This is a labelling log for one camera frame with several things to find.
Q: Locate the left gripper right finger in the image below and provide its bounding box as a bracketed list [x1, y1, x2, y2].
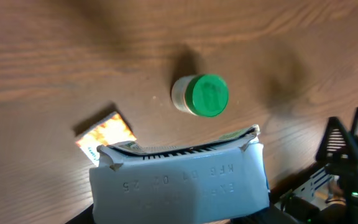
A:
[230, 203, 300, 224]

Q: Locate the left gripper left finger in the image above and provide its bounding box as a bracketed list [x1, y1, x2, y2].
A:
[65, 204, 94, 224]

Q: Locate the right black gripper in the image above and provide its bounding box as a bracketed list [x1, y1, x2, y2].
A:
[315, 107, 358, 202]

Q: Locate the white Panadol box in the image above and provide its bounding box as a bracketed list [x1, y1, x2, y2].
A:
[89, 125, 269, 223]

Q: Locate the orange small packet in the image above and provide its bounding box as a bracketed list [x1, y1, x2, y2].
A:
[75, 112, 137, 166]

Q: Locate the green lid jar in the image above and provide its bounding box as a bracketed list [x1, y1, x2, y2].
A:
[171, 74, 229, 118]

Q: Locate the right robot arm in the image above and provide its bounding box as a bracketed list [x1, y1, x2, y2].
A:
[270, 108, 358, 223]

